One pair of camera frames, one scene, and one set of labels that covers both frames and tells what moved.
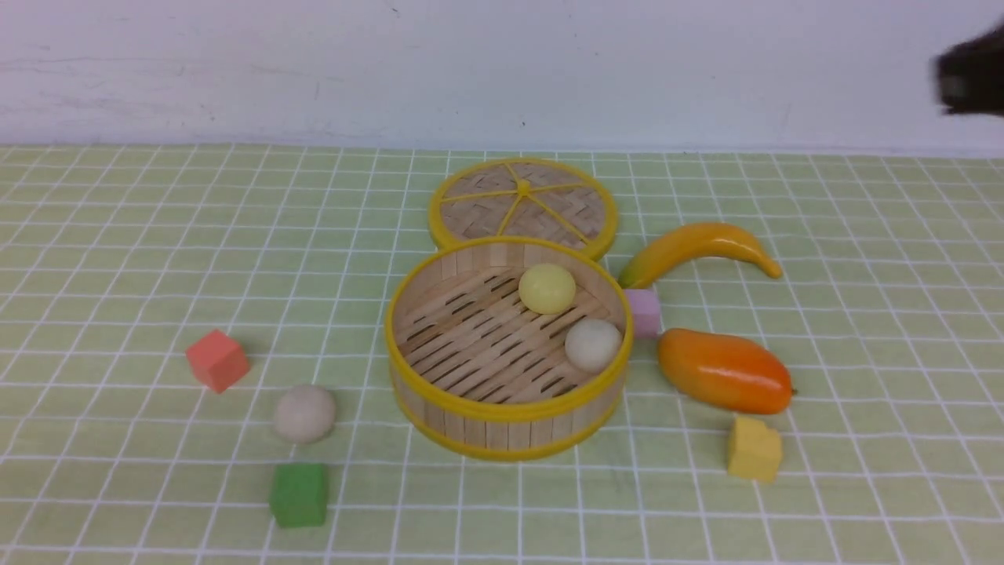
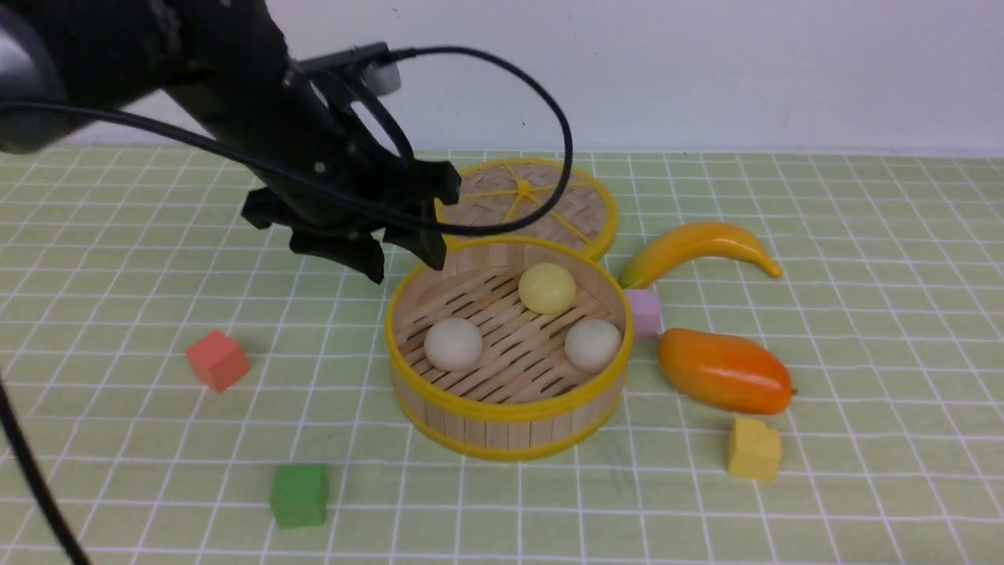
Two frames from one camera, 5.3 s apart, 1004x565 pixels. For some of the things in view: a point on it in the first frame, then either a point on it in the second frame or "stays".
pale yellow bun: [547, 289] stays
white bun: [304, 413] -> [452, 344]
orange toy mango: [727, 372] stays
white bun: [593, 345] stays
